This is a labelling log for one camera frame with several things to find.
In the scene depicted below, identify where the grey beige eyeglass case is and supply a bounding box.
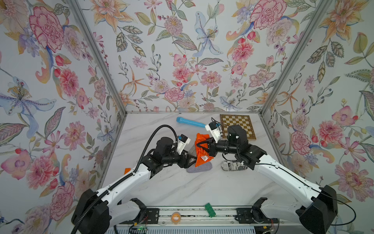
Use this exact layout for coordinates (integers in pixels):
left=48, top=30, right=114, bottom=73
left=188, top=146, right=197, bottom=157

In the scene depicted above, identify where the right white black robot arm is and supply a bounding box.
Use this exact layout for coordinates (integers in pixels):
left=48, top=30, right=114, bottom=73
left=195, top=123, right=338, bottom=234

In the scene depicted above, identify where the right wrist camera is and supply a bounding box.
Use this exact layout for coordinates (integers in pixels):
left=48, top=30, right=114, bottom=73
left=205, top=121, right=222, bottom=143

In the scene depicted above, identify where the wooden chessboard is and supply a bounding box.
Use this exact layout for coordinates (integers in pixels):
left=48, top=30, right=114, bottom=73
left=220, top=114, right=257, bottom=140

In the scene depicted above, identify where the small orange block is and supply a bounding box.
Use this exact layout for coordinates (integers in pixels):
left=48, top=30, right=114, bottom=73
left=124, top=168, right=131, bottom=175

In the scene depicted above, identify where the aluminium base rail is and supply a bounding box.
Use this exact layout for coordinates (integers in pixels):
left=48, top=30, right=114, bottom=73
left=109, top=206, right=301, bottom=227

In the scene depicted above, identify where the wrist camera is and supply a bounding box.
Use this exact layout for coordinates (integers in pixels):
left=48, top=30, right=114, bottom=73
left=176, top=134, right=191, bottom=155
left=205, top=121, right=222, bottom=143

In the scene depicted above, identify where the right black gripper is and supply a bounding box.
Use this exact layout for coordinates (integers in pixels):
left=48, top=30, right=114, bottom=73
left=199, top=136, right=242, bottom=158

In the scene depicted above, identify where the orange tape roll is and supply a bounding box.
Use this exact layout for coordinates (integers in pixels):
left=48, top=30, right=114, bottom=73
left=170, top=212, right=181, bottom=224

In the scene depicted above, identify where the blue cylindrical case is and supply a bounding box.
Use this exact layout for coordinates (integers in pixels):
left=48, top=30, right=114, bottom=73
left=176, top=117, right=205, bottom=128

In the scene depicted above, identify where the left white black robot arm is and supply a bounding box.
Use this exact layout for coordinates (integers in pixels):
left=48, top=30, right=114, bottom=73
left=71, top=135, right=193, bottom=234

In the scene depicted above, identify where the orange fluffy cloth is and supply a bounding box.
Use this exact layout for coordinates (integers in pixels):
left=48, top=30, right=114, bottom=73
left=195, top=133, right=213, bottom=167

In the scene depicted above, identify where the black corrugated cable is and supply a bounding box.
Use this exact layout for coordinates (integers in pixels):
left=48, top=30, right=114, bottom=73
left=70, top=124, right=178, bottom=234

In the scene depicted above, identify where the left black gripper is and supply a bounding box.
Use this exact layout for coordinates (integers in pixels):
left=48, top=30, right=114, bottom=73
left=162, top=149, right=199, bottom=169

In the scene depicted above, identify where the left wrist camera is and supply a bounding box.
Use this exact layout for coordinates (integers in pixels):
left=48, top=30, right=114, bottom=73
left=176, top=134, right=191, bottom=155

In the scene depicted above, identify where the purple eyeglass case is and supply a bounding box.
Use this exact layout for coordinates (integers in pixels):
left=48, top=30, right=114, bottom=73
left=186, top=162, right=212, bottom=174

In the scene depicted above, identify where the green plastic block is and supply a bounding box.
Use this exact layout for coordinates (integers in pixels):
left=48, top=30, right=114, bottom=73
left=204, top=203, right=216, bottom=218

